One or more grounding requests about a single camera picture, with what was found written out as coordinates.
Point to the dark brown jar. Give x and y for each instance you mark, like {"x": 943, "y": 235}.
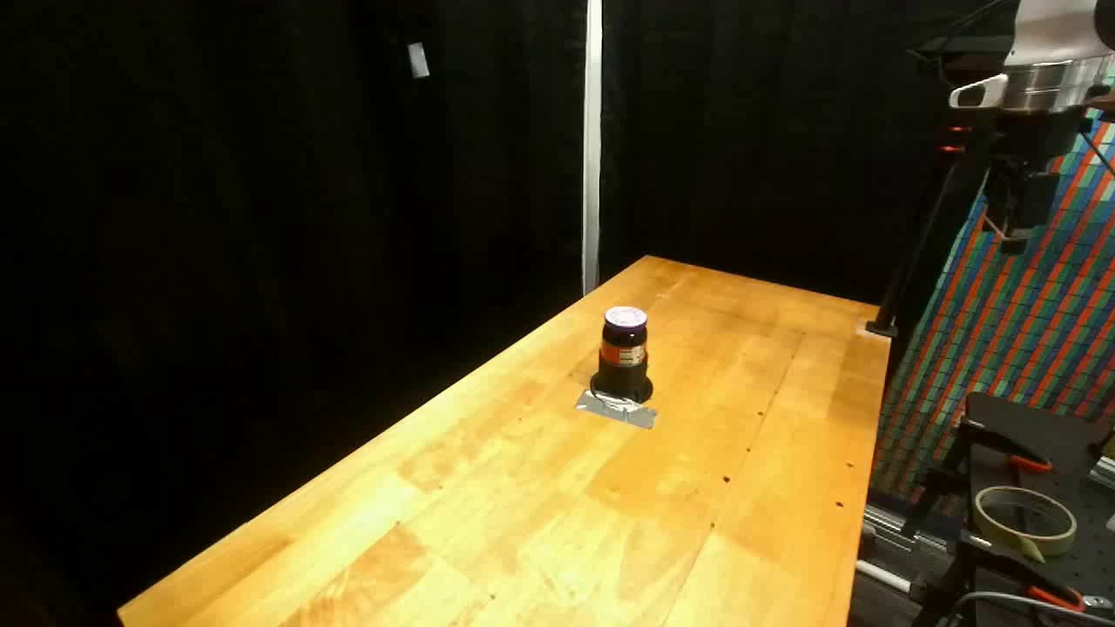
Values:
{"x": 626, "y": 347}

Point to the white vertical pole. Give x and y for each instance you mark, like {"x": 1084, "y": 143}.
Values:
{"x": 590, "y": 143}

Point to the silver metal rail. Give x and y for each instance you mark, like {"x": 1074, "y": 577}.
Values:
{"x": 895, "y": 544}

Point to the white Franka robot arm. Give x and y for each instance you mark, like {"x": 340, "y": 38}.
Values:
{"x": 1049, "y": 39}

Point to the black tripod stand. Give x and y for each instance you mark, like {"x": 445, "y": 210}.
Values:
{"x": 918, "y": 246}

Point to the beige masking tape roll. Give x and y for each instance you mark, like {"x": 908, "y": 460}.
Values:
{"x": 1026, "y": 520}

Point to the small white tag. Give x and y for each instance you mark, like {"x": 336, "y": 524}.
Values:
{"x": 420, "y": 61}

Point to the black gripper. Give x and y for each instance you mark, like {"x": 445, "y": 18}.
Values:
{"x": 1031, "y": 143}

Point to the colourful striped cloth panel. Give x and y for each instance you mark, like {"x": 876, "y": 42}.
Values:
{"x": 1023, "y": 327}

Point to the black curtain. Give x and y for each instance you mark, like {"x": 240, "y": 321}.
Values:
{"x": 290, "y": 233}

